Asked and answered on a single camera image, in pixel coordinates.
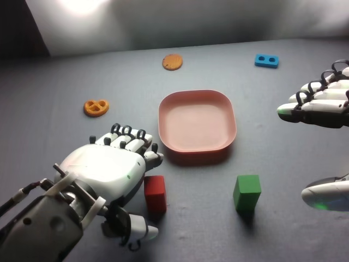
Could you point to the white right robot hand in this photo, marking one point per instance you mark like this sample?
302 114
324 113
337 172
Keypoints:
321 105

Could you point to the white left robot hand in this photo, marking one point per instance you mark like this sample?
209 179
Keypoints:
103 169

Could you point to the red rectangular block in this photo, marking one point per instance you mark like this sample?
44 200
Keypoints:
156 197

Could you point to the green rectangular block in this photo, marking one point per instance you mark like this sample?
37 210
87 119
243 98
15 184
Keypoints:
246 196

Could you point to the blue two-hole brick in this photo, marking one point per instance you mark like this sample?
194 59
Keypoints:
267 64

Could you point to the pink square tray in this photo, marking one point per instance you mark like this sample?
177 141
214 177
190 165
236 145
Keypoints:
196 122

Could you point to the orange toy pretzel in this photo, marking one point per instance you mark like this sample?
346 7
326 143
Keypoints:
86 108

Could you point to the orange-brown round cookie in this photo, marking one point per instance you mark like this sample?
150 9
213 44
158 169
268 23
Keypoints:
172 62

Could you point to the grey table cloth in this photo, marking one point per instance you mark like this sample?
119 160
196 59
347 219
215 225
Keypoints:
272 232

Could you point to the white backdrop sheet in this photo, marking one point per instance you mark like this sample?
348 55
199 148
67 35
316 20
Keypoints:
191 21

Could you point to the dark backdrop panel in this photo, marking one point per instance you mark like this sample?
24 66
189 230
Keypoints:
16 27

